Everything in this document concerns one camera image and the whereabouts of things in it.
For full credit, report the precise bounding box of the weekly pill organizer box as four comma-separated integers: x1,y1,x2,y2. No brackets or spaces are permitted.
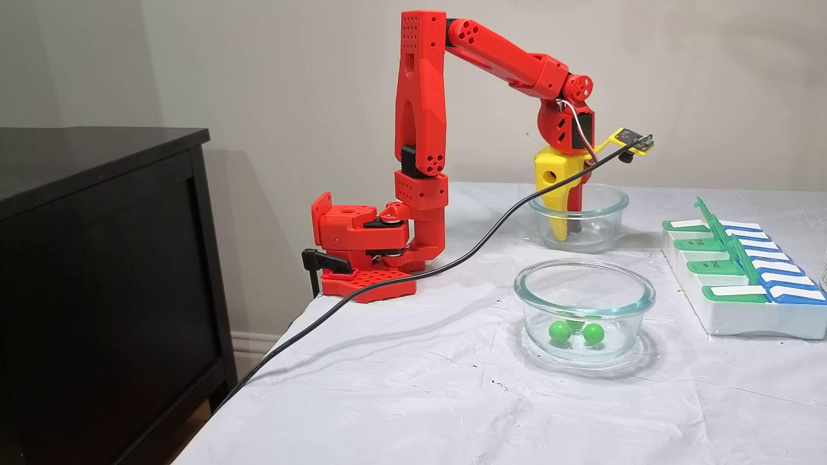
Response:
661,197,827,340

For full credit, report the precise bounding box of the glass bowl for red balls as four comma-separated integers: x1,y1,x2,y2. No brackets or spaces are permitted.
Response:
529,183,629,253

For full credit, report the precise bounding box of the glass bowl for green balls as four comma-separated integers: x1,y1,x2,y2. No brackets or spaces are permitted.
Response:
514,258,657,364

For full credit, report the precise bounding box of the black table clamp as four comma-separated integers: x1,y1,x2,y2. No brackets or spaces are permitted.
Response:
301,248,353,299

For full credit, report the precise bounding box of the white tablecloth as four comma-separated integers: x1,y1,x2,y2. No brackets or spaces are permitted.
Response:
173,182,827,465

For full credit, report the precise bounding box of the black wooden cabinet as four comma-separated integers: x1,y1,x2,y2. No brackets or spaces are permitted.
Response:
0,127,238,465

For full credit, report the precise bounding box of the thin servo wire bundle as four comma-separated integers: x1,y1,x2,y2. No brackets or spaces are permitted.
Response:
557,98,598,165

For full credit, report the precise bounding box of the thick black camera cable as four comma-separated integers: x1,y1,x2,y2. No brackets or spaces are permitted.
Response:
215,134,654,413

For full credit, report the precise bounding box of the white wall baseboard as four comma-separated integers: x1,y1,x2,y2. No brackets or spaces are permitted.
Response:
231,331,288,382

